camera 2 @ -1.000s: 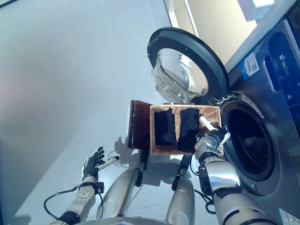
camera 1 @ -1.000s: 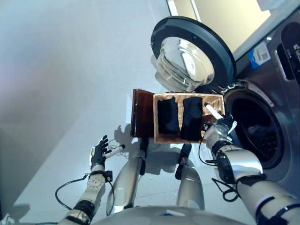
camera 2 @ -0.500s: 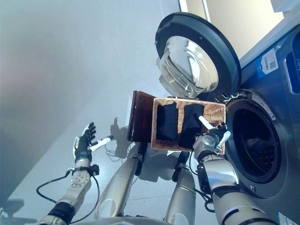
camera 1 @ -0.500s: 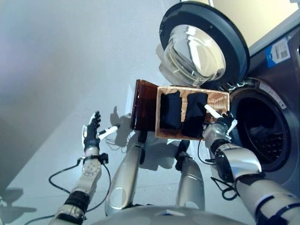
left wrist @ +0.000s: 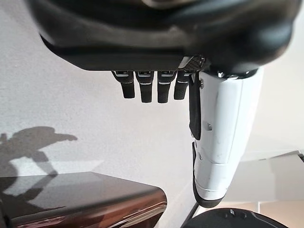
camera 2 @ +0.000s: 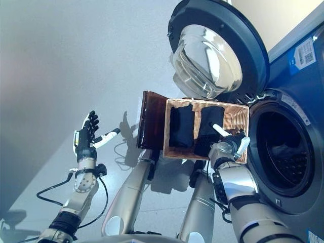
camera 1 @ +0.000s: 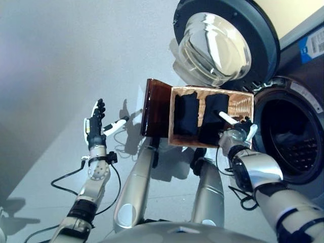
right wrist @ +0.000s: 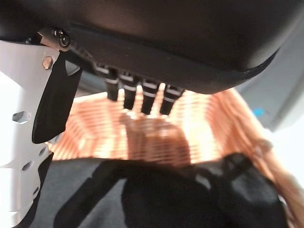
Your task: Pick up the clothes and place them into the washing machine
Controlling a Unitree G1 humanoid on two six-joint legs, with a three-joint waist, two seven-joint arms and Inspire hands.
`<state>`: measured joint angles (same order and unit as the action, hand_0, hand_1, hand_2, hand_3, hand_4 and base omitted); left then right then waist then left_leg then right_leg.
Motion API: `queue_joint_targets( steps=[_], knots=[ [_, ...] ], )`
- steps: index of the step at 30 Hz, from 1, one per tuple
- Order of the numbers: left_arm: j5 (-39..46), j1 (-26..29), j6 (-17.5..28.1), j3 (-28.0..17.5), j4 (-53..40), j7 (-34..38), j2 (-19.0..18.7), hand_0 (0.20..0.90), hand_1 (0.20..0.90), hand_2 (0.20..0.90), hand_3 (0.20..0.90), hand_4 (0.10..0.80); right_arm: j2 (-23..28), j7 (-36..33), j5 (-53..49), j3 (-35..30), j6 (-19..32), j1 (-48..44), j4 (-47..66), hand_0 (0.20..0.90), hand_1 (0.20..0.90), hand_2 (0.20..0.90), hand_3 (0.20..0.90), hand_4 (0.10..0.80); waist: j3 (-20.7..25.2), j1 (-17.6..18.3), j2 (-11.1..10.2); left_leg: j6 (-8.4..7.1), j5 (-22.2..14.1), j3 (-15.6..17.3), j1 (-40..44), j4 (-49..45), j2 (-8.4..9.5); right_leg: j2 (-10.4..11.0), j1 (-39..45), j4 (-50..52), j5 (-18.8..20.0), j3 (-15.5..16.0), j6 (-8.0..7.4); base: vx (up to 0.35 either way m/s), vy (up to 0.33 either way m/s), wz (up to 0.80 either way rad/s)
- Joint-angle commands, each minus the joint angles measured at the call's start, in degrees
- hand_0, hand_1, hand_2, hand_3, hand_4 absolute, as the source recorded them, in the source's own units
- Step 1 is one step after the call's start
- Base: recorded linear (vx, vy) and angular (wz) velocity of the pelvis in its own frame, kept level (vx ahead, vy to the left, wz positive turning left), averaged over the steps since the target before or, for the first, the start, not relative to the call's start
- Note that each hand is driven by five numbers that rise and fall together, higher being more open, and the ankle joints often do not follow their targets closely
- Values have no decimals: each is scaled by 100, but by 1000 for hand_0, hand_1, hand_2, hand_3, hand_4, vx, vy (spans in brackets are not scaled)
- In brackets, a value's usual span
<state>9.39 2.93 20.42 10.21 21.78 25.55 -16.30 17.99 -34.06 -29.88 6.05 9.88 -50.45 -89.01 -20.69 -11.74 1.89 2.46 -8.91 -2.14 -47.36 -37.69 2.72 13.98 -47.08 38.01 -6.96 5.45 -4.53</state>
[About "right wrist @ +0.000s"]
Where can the brown wicker laundry basket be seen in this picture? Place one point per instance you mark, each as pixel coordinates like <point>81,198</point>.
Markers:
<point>154,137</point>

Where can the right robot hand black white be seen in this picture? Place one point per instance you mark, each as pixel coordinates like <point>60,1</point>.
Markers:
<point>166,35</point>

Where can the folded black garment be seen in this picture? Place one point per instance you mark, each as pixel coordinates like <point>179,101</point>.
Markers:
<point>71,185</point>

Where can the black garment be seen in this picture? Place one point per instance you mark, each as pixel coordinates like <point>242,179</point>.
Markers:
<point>190,206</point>
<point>71,185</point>

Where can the dark grey washing machine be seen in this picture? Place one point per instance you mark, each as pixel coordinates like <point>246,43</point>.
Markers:
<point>280,95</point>

